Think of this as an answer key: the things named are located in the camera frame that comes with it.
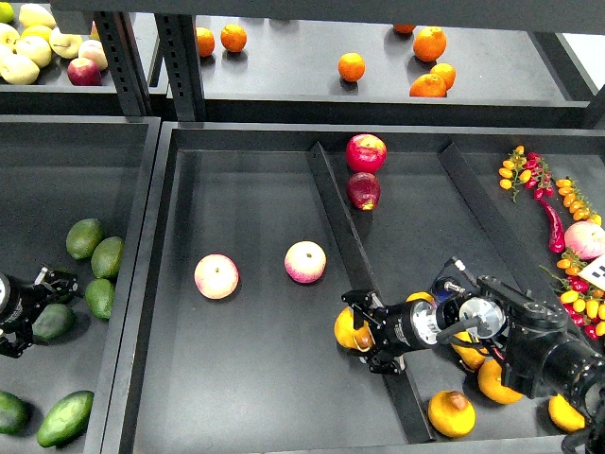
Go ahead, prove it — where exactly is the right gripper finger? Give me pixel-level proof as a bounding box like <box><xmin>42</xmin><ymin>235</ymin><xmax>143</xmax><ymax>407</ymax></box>
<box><xmin>341</xmin><ymin>289</ymin><xmax>386</xmax><ymax>339</ymax></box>
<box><xmin>363</xmin><ymin>350</ymin><xmax>406</xmax><ymax>375</ymax></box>

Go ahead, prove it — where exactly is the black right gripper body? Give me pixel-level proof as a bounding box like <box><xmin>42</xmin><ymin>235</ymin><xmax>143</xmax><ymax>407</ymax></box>
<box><xmin>371</xmin><ymin>299</ymin><xmax>437</xmax><ymax>357</ymax></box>

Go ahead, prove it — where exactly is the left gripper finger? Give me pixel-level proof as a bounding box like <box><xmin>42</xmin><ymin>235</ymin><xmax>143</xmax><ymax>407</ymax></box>
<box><xmin>33</xmin><ymin>266</ymin><xmax>78</xmax><ymax>303</ymax></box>
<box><xmin>0</xmin><ymin>333</ymin><xmax>33</xmax><ymax>358</ymax></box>

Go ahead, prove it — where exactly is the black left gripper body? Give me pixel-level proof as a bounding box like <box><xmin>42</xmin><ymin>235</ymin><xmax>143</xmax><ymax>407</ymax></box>
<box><xmin>1</xmin><ymin>273</ymin><xmax>43</xmax><ymax>338</ymax></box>

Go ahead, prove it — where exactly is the yellow pear brown top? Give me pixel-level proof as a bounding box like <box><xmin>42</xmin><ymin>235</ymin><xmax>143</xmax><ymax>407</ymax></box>
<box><xmin>334</xmin><ymin>307</ymin><xmax>374</xmax><ymax>352</ymax></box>

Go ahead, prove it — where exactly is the black tray divider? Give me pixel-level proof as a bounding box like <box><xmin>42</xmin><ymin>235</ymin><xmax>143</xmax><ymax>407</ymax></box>
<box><xmin>306</xmin><ymin>143</ymin><xmax>436</xmax><ymax>445</ymax></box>
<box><xmin>439</xmin><ymin>143</ymin><xmax>580</xmax><ymax>335</ymax></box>

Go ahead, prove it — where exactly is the dark green avocado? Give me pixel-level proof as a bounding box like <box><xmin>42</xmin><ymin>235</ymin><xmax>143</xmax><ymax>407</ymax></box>
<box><xmin>37</xmin><ymin>390</ymin><xmax>95</xmax><ymax>448</ymax></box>

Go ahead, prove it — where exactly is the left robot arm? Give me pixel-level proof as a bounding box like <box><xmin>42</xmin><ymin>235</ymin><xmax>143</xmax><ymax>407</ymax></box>
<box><xmin>1</xmin><ymin>266</ymin><xmax>79</xmax><ymax>358</ymax></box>

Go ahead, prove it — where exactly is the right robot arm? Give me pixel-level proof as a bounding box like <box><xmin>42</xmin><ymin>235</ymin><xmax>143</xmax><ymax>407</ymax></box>
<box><xmin>341</xmin><ymin>256</ymin><xmax>604</xmax><ymax>453</ymax></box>

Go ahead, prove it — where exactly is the yellow pear with stem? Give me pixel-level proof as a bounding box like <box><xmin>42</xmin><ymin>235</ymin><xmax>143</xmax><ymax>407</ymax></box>
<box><xmin>406</xmin><ymin>291</ymin><xmax>436</xmax><ymax>306</ymax></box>

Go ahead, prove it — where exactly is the green avocado top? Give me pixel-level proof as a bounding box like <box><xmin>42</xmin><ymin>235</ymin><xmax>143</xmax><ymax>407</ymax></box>
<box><xmin>65</xmin><ymin>218</ymin><xmax>104</xmax><ymax>260</ymax></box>

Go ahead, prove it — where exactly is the green avocado bottom left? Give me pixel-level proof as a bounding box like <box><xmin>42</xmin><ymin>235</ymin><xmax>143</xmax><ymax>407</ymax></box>
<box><xmin>0</xmin><ymin>391</ymin><xmax>28</xmax><ymax>435</ymax></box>

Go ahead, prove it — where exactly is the yellow upright pear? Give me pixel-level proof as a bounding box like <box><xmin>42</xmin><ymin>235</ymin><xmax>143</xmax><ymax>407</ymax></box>
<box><xmin>452</xmin><ymin>331</ymin><xmax>488</xmax><ymax>372</ymax></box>

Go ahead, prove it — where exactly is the yellow pear front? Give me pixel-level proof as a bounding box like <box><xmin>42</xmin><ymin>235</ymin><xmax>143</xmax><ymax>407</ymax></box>
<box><xmin>427</xmin><ymin>391</ymin><xmax>476</xmax><ymax>439</ymax></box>

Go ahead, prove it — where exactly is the yellow pear long stem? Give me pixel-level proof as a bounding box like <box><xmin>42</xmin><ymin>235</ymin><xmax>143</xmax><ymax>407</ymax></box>
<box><xmin>477</xmin><ymin>359</ymin><xmax>524</xmax><ymax>405</ymax></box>

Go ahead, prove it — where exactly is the yellow pear right corner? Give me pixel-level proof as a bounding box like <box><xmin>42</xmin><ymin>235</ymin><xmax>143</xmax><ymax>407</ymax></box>
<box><xmin>547</xmin><ymin>394</ymin><xmax>585</xmax><ymax>433</ymax></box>

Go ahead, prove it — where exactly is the pale pear front shelf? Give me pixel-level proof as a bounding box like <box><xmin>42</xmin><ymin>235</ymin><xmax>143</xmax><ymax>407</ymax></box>
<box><xmin>1</xmin><ymin>54</ymin><xmax>40</xmax><ymax>85</ymax></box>

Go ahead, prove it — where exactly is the pink apple centre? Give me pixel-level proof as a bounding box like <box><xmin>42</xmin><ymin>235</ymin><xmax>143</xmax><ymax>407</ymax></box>
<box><xmin>284</xmin><ymin>240</ymin><xmax>327</xmax><ymax>284</ymax></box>

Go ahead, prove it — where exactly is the pink apple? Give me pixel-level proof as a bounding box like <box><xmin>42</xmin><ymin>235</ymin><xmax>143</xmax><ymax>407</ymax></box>
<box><xmin>284</xmin><ymin>240</ymin><xmax>327</xmax><ymax>284</ymax></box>
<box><xmin>194</xmin><ymin>253</ymin><xmax>239</xmax><ymax>300</ymax></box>

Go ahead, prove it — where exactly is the dark red apple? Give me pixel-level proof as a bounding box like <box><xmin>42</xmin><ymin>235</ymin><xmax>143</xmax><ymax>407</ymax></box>
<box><xmin>346</xmin><ymin>172</ymin><xmax>381</xmax><ymax>211</ymax></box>

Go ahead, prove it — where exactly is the black left tray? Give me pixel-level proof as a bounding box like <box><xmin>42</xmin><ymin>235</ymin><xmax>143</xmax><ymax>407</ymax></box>
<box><xmin>1</xmin><ymin>115</ymin><xmax>160</xmax><ymax>453</ymax></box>

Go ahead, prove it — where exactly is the black tray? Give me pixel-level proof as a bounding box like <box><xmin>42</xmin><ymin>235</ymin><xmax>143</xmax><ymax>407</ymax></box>
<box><xmin>1</xmin><ymin>115</ymin><xmax>160</xmax><ymax>453</ymax></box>
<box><xmin>102</xmin><ymin>122</ymin><xmax>604</xmax><ymax>453</ymax></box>

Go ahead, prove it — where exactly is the black centre tray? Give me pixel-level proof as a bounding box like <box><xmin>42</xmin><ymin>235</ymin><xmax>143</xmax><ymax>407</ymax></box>
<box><xmin>102</xmin><ymin>122</ymin><xmax>604</xmax><ymax>453</ymax></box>

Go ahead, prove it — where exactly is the bright red apple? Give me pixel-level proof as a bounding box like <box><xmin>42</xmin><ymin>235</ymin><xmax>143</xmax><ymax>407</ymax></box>
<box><xmin>345</xmin><ymin>133</ymin><xmax>388</xmax><ymax>174</ymax></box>

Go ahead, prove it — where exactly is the pink apple left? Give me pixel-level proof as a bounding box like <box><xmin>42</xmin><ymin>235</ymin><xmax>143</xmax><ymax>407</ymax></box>
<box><xmin>194</xmin><ymin>253</ymin><xmax>239</xmax><ymax>300</ymax></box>

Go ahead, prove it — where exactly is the red chili pepper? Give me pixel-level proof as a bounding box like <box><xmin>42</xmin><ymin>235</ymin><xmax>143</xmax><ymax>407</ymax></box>
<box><xmin>537</xmin><ymin>199</ymin><xmax>565</xmax><ymax>253</ymax></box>

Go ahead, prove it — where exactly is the lower cherry tomato bunch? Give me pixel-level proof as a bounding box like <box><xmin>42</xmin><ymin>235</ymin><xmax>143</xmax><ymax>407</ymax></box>
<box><xmin>540</xmin><ymin>249</ymin><xmax>604</xmax><ymax>341</ymax></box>

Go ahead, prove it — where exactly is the white label card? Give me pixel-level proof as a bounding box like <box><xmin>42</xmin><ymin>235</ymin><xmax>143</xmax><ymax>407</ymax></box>
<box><xmin>581</xmin><ymin>255</ymin><xmax>605</xmax><ymax>289</ymax></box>

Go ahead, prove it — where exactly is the mixed cherry tomato bunch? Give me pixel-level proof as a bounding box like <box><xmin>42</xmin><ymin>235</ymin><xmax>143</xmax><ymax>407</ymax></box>
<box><xmin>498</xmin><ymin>145</ymin><xmax>554</xmax><ymax>202</ymax></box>

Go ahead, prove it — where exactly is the pink apple right bin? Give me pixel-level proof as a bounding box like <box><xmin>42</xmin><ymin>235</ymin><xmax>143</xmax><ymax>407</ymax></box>
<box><xmin>563</xmin><ymin>221</ymin><xmax>604</xmax><ymax>260</ymax></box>

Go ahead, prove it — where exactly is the red apple on shelf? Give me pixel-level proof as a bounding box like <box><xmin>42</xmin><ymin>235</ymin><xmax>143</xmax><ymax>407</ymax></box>
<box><xmin>67</xmin><ymin>58</ymin><xmax>102</xmax><ymax>86</ymax></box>

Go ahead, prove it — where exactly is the orange front right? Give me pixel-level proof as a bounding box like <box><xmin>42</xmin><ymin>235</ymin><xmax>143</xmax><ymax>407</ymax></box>
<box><xmin>409</xmin><ymin>74</ymin><xmax>447</xmax><ymax>97</ymax></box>

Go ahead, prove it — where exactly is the orange middle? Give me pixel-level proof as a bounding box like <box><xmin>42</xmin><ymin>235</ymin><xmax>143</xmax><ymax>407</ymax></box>
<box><xmin>337</xmin><ymin>52</ymin><xmax>366</xmax><ymax>82</ymax></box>

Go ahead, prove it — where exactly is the pale apple middle shelf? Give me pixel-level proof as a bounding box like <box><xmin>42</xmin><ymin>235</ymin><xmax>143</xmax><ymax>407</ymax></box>
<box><xmin>15</xmin><ymin>36</ymin><xmax>53</xmax><ymax>68</ymax></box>

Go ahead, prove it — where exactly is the pale peach on shelf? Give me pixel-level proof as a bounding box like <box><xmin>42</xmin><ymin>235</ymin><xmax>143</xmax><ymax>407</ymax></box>
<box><xmin>78</xmin><ymin>40</ymin><xmax>109</xmax><ymax>71</ymax></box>

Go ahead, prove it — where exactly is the orange cherry tomato string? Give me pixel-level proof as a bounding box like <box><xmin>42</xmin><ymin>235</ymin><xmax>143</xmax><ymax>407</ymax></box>
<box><xmin>554</xmin><ymin>178</ymin><xmax>604</xmax><ymax>227</ymax></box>

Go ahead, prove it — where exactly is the black shelf post left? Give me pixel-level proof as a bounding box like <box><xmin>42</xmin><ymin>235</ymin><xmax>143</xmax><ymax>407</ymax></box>
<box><xmin>94</xmin><ymin>11</ymin><xmax>152</xmax><ymax>116</ymax></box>

